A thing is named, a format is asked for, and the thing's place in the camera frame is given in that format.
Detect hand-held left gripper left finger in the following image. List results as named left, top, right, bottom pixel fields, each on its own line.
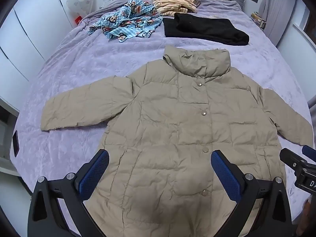
left=28, top=149, right=110, bottom=237

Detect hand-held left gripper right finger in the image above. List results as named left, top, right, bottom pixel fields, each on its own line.
left=211, top=149, right=293, bottom=237

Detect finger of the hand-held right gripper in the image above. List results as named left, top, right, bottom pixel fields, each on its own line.
left=279, top=148, right=316, bottom=172
left=302, top=145, right=316, bottom=157

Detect khaki puffer jacket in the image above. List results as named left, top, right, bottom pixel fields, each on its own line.
left=40, top=45, right=314, bottom=237

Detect black phone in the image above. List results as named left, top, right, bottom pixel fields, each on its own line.
left=12, top=130, right=20, bottom=157

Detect white bedside furniture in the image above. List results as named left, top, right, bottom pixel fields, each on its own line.
left=0, top=96, right=23, bottom=178

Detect purple fleece blanket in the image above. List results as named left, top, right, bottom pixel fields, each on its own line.
left=10, top=0, right=312, bottom=237

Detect dark framed window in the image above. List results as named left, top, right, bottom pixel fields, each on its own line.
left=304, top=4, right=316, bottom=41

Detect bedside boxes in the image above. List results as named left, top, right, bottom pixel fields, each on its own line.
left=250, top=12, right=267, bottom=29

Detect purple curtain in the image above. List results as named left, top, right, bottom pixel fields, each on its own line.
left=265, top=0, right=297, bottom=37

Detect black garment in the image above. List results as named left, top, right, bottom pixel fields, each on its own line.
left=163, top=12, right=250, bottom=46

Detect blue cartoon print pajamas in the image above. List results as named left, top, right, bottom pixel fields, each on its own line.
left=88, top=0, right=164, bottom=43

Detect white wardrobe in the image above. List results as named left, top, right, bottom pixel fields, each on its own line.
left=0, top=0, right=74, bottom=109

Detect white covered standing fan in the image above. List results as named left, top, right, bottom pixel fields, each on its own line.
left=66, top=0, right=89, bottom=27

